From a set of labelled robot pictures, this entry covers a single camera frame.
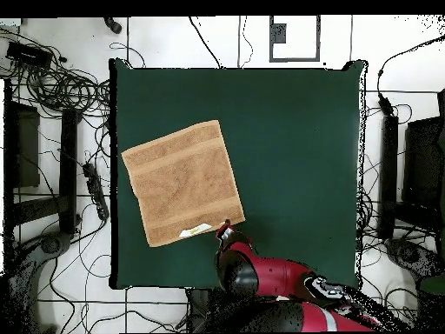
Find black adapter box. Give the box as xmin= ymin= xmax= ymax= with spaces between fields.
xmin=5 ymin=40 xmax=54 ymax=70

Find black power strip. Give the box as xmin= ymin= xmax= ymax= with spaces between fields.
xmin=82 ymin=162 xmax=110 ymax=222

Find tan terry towel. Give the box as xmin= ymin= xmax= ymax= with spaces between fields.
xmin=120 ymin=119 xmax=247 ymax=249

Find black frame stand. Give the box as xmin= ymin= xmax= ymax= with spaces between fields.
xmin=2 ymin=78 xmax=83 ymax=237
xmin=376 ymin=88 xmax=445 ymax=241

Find dark square block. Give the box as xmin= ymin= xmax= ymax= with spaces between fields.
xmin=270 ymin=23 xmax=288 ymax=45

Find black cable with connector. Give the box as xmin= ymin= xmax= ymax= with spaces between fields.
xmin=376 ymin=33 xmax=445 ymax=117

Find black cable tangle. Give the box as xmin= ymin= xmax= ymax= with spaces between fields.
xmin=355 ymin=104 xmax=418 ymax=331
xmin=0 ymin=25 xmax=112 ymax=121

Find grey rectangular frame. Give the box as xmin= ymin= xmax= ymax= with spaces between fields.
xmin=269 ymin=15 xmax=322 ymax=63

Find dark stand base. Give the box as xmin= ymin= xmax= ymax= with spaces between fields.
xmin=6 ymin=230 xmax=74 ymax=333
xmin=384 ymin=237 xmax=444 ymax=283

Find dark green table cloth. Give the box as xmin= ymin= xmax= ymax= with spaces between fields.
xmin=107 ymin=58 xmax=369 ymax=291

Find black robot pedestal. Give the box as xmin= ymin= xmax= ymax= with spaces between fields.
xmin=187 ymin=287 xmax=216 ymax=333

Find green object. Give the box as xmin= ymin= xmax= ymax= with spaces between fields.
xmin=418 ymin=274 xmax=445 ymax=296

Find black hook-shaped object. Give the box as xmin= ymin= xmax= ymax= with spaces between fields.
xmin=103 ymin=16 xmax=123 ymax=35

